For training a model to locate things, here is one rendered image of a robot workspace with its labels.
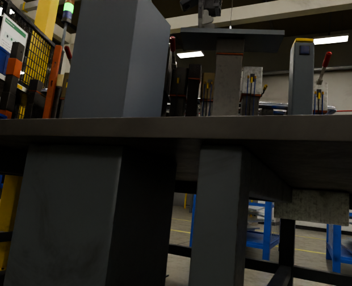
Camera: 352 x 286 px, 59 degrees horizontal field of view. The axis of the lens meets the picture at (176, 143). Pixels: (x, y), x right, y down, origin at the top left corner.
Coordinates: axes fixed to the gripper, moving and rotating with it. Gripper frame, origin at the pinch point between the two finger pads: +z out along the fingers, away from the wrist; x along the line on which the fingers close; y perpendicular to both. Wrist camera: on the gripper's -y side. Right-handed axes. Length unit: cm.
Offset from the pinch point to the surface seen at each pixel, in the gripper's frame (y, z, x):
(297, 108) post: 36.7, 29.8, -0.7
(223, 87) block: 11.3, 23.7, -3.5
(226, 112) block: 13.0, 32.9, -3.3
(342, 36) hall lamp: 329, -606, 1104
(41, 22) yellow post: -127, -46, 62
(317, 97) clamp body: 46, 20, 16
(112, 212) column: -5, 69, -46
